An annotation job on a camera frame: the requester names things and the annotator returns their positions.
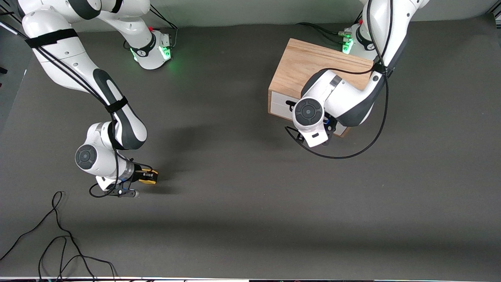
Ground wooden drawer cabinet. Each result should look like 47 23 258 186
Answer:
268 38 377 137

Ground black arm base cables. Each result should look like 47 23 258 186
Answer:
297 22 353 44
147 6 178 49

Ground white-fronted drawer with black handle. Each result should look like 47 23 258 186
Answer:
270 91 350 136

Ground thin black loose cable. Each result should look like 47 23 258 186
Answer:
38 235 118 282
0 191 96 282

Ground black left arm wrist cable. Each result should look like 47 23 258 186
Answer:
285 0 394 159

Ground black arm wrist cable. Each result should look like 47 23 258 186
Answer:
285 0 394 159
0 20 154 198

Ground black right arm base cables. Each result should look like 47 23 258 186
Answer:
147 6 178 49

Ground black right arm wrist cable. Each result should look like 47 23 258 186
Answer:
0 20 154 198

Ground black left arm base cables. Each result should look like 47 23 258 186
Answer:
297 22 353 44

